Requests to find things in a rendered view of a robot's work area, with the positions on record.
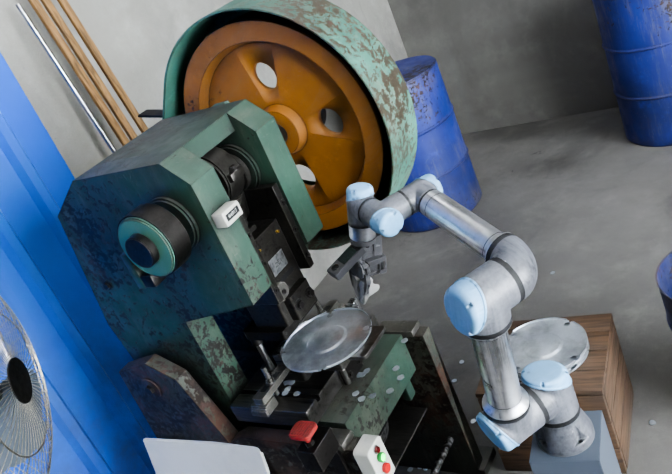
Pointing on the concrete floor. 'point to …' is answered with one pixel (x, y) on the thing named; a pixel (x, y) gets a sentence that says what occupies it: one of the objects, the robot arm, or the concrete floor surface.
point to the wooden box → (591, 389)
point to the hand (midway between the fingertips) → (360, 301)
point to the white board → (204, 457)
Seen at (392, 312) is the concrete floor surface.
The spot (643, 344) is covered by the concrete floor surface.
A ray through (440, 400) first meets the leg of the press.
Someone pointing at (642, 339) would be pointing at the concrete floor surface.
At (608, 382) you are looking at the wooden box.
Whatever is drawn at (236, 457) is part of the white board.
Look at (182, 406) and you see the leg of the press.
